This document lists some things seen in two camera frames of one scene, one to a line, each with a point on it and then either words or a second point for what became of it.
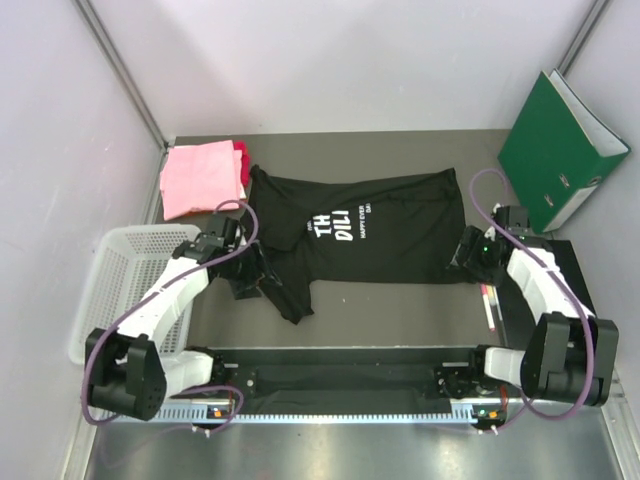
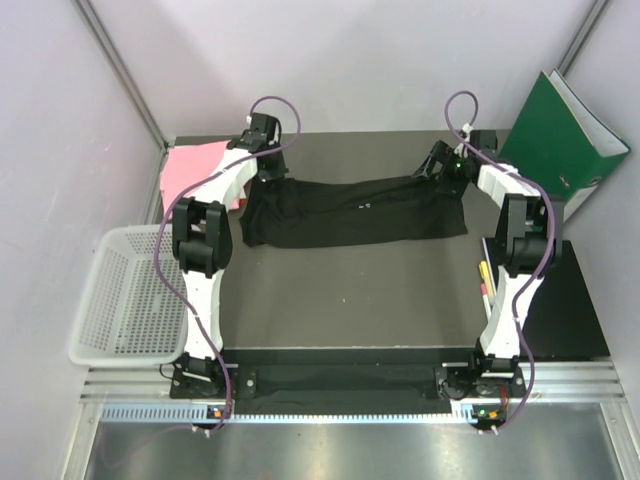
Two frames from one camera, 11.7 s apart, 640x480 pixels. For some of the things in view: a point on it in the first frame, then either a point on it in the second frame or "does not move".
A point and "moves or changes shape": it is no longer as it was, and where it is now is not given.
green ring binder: x=559 y=148 does not move
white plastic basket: x=127 y=262 does not move
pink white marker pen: x=487 y=307 does not move
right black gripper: x=473 y=239 -> x=444 y=155
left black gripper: x=258 y=273 -> x=276 y=174
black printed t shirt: x=393 y=229 moves or changes shape
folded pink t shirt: x=201 y=176 does not move
